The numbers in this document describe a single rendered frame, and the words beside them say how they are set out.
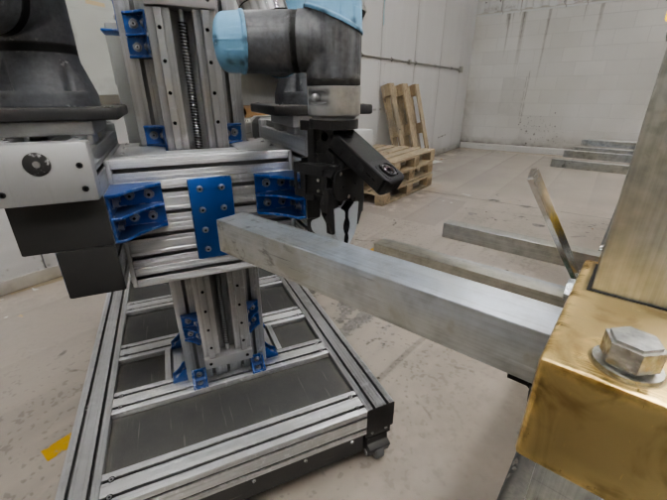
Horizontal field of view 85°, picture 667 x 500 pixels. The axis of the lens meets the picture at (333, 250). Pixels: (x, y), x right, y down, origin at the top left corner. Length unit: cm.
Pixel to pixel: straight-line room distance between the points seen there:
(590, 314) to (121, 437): 117
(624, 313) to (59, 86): 80
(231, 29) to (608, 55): 782
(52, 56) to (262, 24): 41
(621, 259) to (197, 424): 111
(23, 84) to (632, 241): 81
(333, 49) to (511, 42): 794
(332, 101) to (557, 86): 777
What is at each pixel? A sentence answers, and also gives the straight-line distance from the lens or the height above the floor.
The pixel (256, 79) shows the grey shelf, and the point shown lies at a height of 117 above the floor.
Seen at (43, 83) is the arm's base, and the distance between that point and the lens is 81.
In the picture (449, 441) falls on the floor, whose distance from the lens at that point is 142.
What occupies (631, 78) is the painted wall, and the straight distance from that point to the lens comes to 816.
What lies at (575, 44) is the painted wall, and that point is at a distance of 824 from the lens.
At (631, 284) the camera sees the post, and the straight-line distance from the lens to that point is 22.
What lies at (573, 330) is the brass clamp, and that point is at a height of 97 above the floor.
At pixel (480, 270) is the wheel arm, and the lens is 49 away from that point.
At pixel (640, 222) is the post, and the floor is 101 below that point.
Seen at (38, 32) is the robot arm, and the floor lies 115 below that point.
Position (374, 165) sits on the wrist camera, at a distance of 51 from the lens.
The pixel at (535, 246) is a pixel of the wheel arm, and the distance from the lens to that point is 72.
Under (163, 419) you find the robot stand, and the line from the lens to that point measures 124.
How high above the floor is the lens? 106
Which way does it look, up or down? 23 degrees down
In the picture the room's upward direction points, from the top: straight up
